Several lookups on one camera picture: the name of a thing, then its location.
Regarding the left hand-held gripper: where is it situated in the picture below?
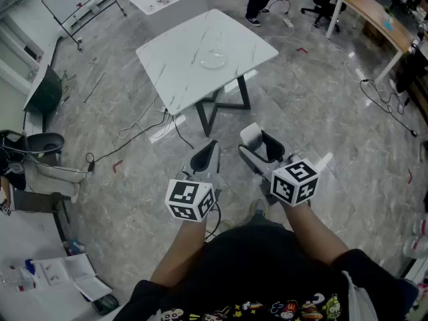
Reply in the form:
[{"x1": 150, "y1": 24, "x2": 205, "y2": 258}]
[{"x1": 165, "y1": 140, "x2": 224, "y2": 223}]

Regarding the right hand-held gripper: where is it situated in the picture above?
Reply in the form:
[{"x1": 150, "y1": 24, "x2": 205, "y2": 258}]
[{"x1": 237, "y1": 130, "x2": 321, "y2": 209}]

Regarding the clear glass plate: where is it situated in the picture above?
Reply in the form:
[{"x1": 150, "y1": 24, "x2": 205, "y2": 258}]
[{"x1": 199, "y1": 49, "x2": 229, "y2": 70}]

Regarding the person's right forearm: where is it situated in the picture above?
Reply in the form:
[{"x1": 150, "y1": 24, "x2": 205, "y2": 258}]
[{"x1": 284, "y1": 201, "x2": 350, "y2": 266}]

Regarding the person's left forearm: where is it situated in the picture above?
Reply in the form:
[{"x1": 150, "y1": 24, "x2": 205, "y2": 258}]
[{"x1": 149, "y1": 212, "x2": 215, "y2": 288}]

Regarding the white marble table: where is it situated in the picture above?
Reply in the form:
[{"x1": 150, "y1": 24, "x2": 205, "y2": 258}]
[{"x1": 135, "y1": 8, "x2": 280, "y2": 138}]

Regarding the person's black printed T-shirt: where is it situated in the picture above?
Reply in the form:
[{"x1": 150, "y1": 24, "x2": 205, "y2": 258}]
[{"x1": 113, "y1": 221, "x2": 419, "y2": 321}]

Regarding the grey moulded chair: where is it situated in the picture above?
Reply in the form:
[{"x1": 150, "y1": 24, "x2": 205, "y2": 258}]
[{"x1": 25, "y1": 132, "x2": 66, "y2": 156}]

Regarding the open white box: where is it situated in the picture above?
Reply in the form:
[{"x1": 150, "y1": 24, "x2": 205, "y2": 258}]
[{"x1": 33, "y1": 252, "x2": 114, "y2": 303}]

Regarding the dark green bin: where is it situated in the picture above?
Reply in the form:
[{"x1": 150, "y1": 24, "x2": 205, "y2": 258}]
[{"x1": 29, "y1": 64, "x2": 64, "y2": 115}]

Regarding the clear plastic water bottle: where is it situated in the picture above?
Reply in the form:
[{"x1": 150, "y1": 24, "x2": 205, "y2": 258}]
[
  {"x1": 411, "y1": 212, "x2": 428, "y2": 236},
  {"x1": 402, "y1": 235, "x2": 428, "y2": 259},
  {"x1": 0, "y1": 265, "x2": 36, "y2": 293}
]

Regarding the wooden desk with white legs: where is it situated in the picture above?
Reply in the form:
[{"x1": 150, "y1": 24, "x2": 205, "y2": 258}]
[{"x1": 325, "y1": 0, "x2": 416, "y2": 84}]

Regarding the black pouch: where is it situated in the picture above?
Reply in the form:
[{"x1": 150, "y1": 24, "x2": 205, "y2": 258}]
[{"x1": 92, "y1": 292, "x2": 120, "y2": 316}]

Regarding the white floor cable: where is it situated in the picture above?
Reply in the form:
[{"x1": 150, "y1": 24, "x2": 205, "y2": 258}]
[{"x1": 116, "y1": 94, "x2": 170, "y2": 140}]

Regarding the black cable with adapter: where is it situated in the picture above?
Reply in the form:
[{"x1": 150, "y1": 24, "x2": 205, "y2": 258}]
[{"x1": 85, "y1": 110, "x2": 170, "y2": 174}]

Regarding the black floor cable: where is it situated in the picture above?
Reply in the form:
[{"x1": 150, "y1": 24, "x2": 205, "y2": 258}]
[{"x1": 359, "y1": 78, "x2": 419, "y2": 138}]

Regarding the white shoulder strap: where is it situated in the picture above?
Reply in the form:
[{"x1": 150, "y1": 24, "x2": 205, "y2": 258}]
[{"x1": 340, "y1": 271, "x2": 381, "y2": 321}]

